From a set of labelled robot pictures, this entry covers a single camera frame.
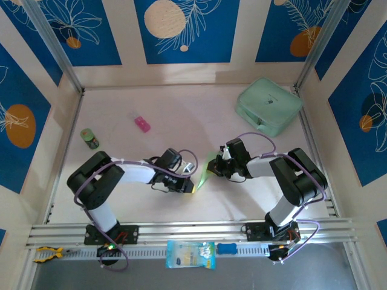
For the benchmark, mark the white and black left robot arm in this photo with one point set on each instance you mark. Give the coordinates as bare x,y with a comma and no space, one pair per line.
93,181

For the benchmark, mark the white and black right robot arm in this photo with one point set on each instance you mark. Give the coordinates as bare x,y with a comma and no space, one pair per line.
299,178

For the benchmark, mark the small pink plastic case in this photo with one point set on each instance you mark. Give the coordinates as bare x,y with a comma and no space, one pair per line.
142,124

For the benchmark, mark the mint green zip pouch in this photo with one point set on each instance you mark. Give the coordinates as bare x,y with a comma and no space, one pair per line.
269,105

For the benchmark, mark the light blue wet wipes pack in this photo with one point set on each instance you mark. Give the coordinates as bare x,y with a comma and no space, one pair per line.
190,255

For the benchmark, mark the blue bone-shaped block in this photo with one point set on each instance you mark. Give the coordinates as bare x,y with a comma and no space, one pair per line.
226,248

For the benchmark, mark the small green-lid bottle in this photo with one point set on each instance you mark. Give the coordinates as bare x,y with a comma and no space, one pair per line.
89,139

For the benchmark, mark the black controller board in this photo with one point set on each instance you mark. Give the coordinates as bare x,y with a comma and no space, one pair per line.
279,252
108,250

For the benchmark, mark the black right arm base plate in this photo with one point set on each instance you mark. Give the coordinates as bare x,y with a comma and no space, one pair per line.
254,232

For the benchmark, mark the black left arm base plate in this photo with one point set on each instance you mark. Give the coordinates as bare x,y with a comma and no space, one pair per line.
130,234

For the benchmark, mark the aluminium side rail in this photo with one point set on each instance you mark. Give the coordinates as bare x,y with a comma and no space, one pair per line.
65,157
314,133

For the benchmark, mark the aluminium frame post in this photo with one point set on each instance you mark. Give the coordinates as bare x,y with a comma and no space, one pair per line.
54,45
320,39

